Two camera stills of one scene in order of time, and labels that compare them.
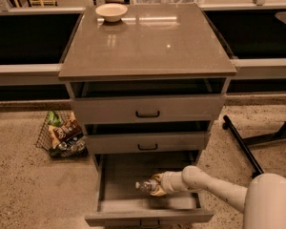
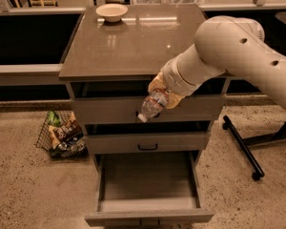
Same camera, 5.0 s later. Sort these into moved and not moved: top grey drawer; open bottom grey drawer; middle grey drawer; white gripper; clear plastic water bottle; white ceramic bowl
Moved: clear plastic water bottle; white gripper
Not moved: top grey drawer; middle grey drawer; open bottom grey drawer; white ceramic bowl
